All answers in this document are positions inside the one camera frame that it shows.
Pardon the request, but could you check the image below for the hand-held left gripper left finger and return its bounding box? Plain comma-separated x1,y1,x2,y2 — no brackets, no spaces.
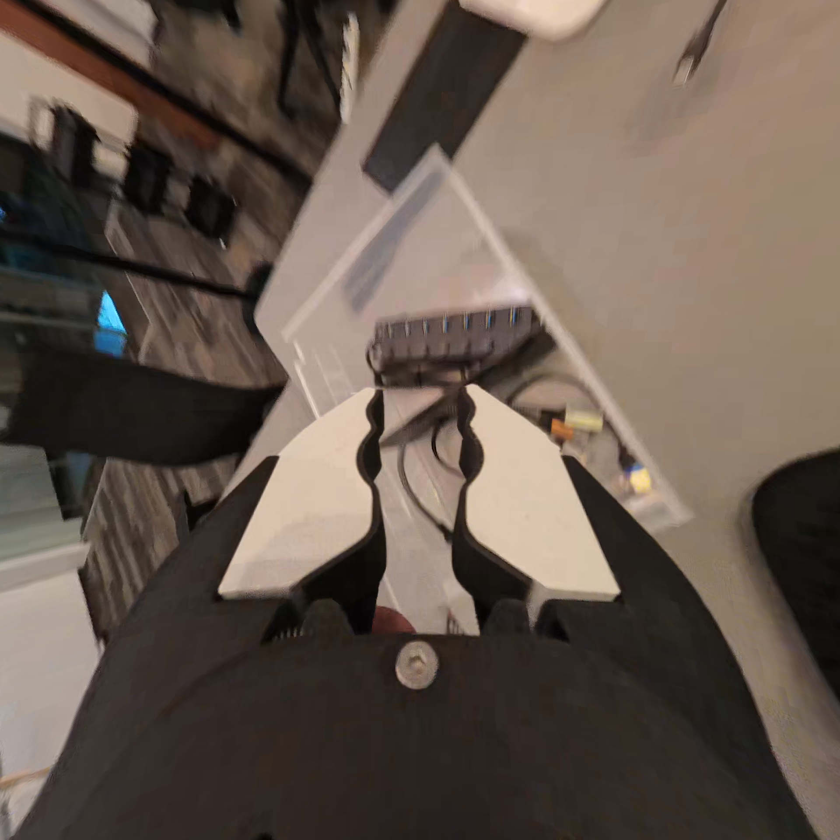
217,388,388,607

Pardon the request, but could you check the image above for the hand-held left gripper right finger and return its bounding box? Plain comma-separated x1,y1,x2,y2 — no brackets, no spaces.
451,385,622,611

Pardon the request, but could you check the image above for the black multi-port hub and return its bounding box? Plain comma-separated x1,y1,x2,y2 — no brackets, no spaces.
371,304,547,384

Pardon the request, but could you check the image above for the clear plastic storage bin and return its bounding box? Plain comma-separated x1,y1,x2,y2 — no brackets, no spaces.
254,145,695,534

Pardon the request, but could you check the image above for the black office chair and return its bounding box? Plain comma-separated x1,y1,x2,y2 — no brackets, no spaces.
0,342,286,469

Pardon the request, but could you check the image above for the black utility cart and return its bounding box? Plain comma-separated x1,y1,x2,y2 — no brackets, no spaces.
44,103,240,245

